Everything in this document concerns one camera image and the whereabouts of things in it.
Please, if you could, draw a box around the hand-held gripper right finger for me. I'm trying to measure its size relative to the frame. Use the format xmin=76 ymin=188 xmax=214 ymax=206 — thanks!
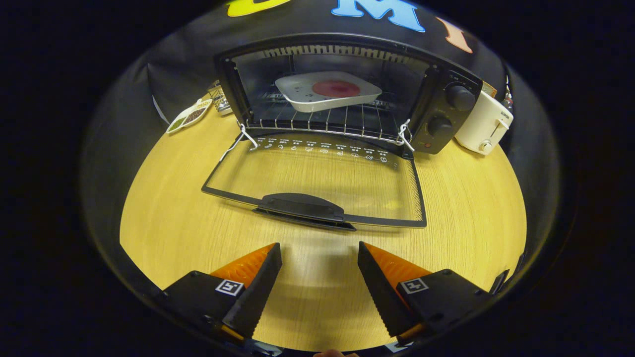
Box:
xmin=357 ymin=241 xmax=497 ymax=348

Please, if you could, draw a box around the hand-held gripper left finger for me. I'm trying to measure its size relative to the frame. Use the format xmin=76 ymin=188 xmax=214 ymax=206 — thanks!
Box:
xmin=159 ymin=242 xmax=283 ymax=345

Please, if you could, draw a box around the black toaster oven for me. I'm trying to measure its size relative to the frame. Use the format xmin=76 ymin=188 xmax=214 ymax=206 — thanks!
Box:
xmin=201 ymin=32 xmax=484 ymax=232

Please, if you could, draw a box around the white square plate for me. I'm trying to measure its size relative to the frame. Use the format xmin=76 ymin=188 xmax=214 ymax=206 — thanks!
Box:
xmin=274 ymin=71 xmax=383 ymax=113

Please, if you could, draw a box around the pink round food slice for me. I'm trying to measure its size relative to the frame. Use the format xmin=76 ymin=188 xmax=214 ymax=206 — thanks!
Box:
xmin=312 ymin=80 xmax=361 ymax=98

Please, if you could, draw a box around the white pop-up toaster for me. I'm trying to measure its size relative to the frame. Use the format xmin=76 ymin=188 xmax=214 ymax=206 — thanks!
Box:
xmin=454 ymin=89 xmax=514 ymax=156

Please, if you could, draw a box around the white divided spice dish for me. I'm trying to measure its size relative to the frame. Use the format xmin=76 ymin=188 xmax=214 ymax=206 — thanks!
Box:
xmin=166 ymin=98 xmax=213 ymax=134

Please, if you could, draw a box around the clear plastic water bottle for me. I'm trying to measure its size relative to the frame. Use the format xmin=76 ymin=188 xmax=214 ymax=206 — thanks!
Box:
xmin=501 ymin=74 xmax=514 ymax=112

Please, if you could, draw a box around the small metal wire rack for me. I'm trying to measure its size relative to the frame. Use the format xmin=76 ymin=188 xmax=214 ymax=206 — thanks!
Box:
xmin=207 ymin=80 xmax=234 ymax=116

